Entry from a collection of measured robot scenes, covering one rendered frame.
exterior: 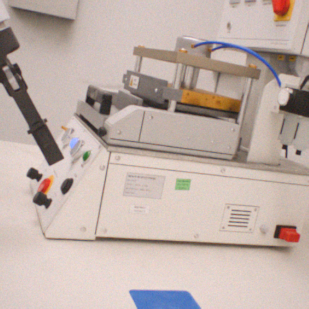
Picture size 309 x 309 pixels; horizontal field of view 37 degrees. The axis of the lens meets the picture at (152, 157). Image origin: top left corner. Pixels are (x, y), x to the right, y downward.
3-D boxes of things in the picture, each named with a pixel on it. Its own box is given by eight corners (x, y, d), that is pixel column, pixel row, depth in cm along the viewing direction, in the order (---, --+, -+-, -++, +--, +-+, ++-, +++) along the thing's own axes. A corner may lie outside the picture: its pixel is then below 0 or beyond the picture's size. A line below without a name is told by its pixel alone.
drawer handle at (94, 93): (93, 103, 101) (96, 85, 100) (110, 115, 87) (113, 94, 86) (84, 102, 100) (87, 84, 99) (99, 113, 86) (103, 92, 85)
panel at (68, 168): (30, 181, 108) (74, 116, 108) (44, 233, 81) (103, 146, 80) (23, 177, 107) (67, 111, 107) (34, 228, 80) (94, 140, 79)
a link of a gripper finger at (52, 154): (46, 123, 79) (46, 124, 78) (64, 157, 81) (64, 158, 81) (29, 131, 78) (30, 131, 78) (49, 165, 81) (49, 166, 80)
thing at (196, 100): (197, 104, 112) (205, 66, 110) (242, 121, 92) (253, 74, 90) (130, 93, 106) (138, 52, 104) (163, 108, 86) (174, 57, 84)
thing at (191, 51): (216, 101, 117) (227, 50, 114) (288, 124, 89) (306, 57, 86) (127, 84, 108) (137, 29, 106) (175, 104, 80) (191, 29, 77)
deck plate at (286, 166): (237, 139, 127) (238, 136, 126) (320, 176, 95) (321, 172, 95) (73, 115, 110) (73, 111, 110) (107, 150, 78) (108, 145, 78)
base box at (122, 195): (222, 198, 129) (236, 140, 126) (306, 259, 95) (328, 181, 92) (29, 181, 110) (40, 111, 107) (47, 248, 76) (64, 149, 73)
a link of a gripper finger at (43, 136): (37, 117, 77) (39, 120, 75) (51, 142, 79) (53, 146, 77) (29, 121, 77) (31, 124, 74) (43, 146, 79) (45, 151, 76)
